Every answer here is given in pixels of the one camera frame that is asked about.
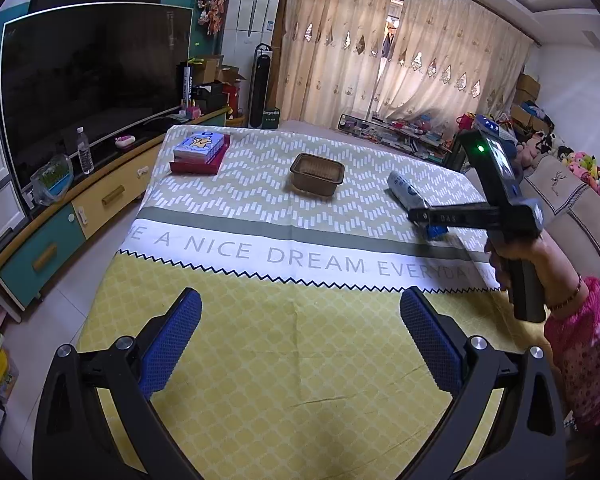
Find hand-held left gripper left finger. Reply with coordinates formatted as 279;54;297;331
32;287;203;480

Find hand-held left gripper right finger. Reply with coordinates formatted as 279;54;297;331
400;286;567;480

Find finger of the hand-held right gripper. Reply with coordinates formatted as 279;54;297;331
407;204;493;241

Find white plastic packet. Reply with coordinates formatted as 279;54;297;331
387;170;433;211

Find person's right forearm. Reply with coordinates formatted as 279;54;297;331
547;272;589;318

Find person's right hand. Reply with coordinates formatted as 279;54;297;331
484;232;576;307

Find blue and white bag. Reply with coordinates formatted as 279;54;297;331
472;115;512;142

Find beige embroidered sofa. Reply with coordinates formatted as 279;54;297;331
462;152;600;292

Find stack of brown cardboard boxes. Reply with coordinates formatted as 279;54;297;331
510;74;552;131

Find pile of plush toys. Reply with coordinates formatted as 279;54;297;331
517;130;600;207

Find low rack of books and toys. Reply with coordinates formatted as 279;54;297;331
337;114;462;162

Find yellow and white printed tablecloth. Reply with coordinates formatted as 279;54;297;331
75;125;548;480

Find cream embroidered curtain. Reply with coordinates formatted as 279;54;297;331
377;0;537;133
279;0;398;133

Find brown paper baking tray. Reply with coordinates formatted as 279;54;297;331
290;153;345;196

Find teal and yellow television cabinet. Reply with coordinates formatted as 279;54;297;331
0;105;232;313

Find pink patterned clothing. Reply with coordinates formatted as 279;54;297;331
544;275;600;432

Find red flat box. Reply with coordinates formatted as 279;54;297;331
170;147;226;176

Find blue star print box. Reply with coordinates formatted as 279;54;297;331
173;130;231;165

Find clear plastic bag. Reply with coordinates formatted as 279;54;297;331
30;154;75;207

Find clear water bottle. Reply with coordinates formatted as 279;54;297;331
76;127;95;175

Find black tower fan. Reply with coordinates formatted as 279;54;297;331
247;44;282;130

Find tall white tube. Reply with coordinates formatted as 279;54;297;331
181;62;195;107

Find open cardboard boxes with clutter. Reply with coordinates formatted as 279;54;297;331
194;55;247;112

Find large black television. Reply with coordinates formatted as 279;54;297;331
0;4;194;190

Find white standing air conditioner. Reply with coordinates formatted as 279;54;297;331
220;0;287;63

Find hanging artificial flowers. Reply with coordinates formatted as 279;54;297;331
196;0;230;37

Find bead bracelet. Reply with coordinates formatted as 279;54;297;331
550;274;584;311

